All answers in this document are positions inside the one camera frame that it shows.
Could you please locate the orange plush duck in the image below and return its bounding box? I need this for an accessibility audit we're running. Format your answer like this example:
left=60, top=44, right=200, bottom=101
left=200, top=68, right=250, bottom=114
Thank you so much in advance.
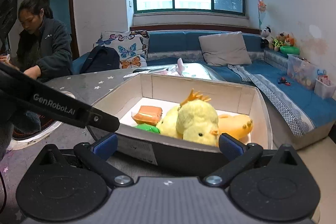
left=218, top=114, right=253, bottom=140

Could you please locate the yellow plush chick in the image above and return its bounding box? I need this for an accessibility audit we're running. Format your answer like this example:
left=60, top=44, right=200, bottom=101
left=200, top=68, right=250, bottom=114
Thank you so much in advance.
left=176, top=89, right=219, bottom=147
left=156, top=105, right=183, bottom=139

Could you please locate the green toy piece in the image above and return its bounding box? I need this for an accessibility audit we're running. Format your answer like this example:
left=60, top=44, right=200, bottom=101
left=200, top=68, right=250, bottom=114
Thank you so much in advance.
left=135, top=123, right=160, bottom=134

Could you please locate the orange toy block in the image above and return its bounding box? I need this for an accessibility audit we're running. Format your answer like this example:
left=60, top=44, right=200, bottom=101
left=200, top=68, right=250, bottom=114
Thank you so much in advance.
left=131, top=106, right=162, bottom=126

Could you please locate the round table hotpot burner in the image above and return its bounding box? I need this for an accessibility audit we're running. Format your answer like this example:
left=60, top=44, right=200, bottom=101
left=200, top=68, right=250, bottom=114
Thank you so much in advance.
left=7, top=91, right=77, bottom=151

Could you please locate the seated person in fleece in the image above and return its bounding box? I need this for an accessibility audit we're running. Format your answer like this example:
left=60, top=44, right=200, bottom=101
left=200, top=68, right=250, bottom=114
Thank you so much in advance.
left=1, top=0, right=72, bottom=82

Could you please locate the dark blue backpack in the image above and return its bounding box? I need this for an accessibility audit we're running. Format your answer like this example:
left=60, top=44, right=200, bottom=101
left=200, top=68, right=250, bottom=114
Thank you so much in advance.
left=80, top=46, right=120, bottom=74

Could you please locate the cardboard shoe box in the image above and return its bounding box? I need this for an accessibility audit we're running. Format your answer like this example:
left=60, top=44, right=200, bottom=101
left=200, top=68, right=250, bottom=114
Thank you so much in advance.
left=94, top=75, right=273, bottom=176

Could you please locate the lace sofa cover cloth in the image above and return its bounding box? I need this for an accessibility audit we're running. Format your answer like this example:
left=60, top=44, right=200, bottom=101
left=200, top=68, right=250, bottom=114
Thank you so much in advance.
left=227, top=64, right=329, bottom=138

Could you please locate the blue corner sofa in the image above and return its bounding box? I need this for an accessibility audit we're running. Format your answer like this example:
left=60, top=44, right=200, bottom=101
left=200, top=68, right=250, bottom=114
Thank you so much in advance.
left=72, top=30, right=336, bottom=138

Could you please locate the butterfly print pillow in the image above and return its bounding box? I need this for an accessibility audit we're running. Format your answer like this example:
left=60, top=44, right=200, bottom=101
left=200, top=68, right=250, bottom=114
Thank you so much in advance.
left=95, top=30, right=149, bottom=69

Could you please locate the pink plastic bag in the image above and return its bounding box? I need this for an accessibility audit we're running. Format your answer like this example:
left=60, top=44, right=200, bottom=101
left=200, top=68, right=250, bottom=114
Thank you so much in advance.
left=158, top=58, right=195, bottom=77

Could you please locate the grey cushion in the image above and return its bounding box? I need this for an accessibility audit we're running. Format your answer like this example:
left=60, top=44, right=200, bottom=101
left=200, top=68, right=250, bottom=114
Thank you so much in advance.
left=198, top=32, right=252, bottom=67

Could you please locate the clear plastic toy bin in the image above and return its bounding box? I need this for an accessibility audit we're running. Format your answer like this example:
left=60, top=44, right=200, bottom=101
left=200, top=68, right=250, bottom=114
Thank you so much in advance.
left=287, top=54, right=319, bottom=90

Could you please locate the small clear toy box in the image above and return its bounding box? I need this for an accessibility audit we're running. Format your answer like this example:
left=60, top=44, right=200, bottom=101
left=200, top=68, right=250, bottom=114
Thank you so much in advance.
left=314, top=75, right=335, bottom=99

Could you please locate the yellow green plush toy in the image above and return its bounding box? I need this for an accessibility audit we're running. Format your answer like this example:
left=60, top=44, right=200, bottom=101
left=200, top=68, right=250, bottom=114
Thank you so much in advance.
left=269, top=32, right=286, bottom=52

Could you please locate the orange fox plush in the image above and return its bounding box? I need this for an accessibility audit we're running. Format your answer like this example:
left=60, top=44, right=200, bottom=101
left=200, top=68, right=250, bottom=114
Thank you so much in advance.
left=284, top=34, right=295, bottom=47

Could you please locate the panda plush toy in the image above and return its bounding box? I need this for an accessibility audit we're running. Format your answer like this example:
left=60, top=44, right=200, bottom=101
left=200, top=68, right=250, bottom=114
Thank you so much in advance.
left=260, top=26, right=273, bottom=49

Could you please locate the green ring toy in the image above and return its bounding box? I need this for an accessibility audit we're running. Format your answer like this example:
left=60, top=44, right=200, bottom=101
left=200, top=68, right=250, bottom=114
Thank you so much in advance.
left=280, top=46, right=300, bottom=55

